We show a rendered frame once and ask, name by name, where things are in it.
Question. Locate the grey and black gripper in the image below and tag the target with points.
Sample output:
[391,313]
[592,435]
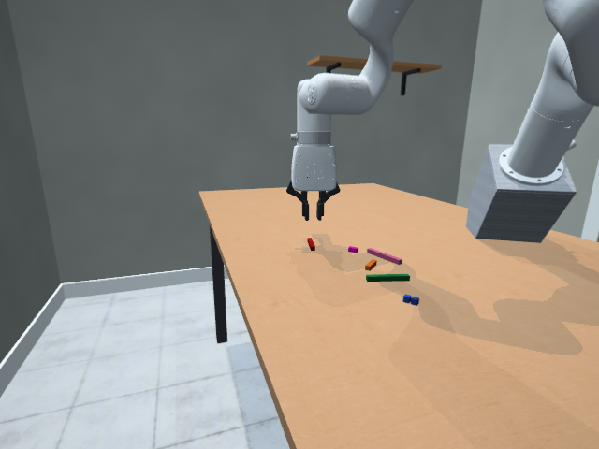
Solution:
[313,170]

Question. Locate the pink rod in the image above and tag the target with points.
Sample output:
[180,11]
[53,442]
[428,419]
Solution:
[385,256]

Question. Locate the green rod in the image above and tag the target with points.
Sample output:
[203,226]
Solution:
[387,277]

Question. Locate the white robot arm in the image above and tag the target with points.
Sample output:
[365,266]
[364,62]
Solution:
[551,123]

